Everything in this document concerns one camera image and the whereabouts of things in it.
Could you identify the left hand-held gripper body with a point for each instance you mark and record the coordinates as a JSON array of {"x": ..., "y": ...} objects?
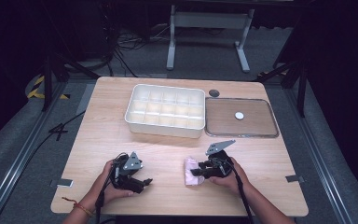
[{"x": 122, "y": 175}]

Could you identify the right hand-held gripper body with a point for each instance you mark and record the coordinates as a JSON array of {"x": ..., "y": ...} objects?
[{"x": 220, "y": 166}]

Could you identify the pink sock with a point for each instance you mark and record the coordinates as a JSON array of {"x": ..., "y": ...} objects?
[{"x": 190, "y": 180}]

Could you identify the person's right hand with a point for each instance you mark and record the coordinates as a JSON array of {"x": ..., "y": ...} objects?
[{"x": 234, "y": 182}]

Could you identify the person's left hand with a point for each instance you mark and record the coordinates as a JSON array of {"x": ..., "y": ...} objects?
[{"x": 105, "y": 191}]

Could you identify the grey tape piece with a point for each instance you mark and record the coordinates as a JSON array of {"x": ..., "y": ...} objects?
[
  {"x": 294, "y": 178},
  {"x": 62, "y": 183}
]

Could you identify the white divided storage box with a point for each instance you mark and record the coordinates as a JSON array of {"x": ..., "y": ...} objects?
[{"x": 166, "y": 110}]

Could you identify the black round table grommet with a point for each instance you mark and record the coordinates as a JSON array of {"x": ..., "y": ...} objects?
[{"x": 214, "y": 93}]

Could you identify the black metal stand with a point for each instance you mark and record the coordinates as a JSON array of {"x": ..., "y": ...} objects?
[
  {"x": 47, "y": 84},
  {"x": 301, "y": 90}
]

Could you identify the yellow black hazard tape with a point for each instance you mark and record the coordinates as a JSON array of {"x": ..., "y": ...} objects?
[{"x": 34, "y": 90}]

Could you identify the aluminium floor rail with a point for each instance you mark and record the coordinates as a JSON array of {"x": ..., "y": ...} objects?
[
  {"x": 320, "y": 161},
  {"x": 18, "y": 161}
]

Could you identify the white metal table frame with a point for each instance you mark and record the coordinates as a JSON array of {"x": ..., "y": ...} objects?
[{"x": 209, "y": 20}]

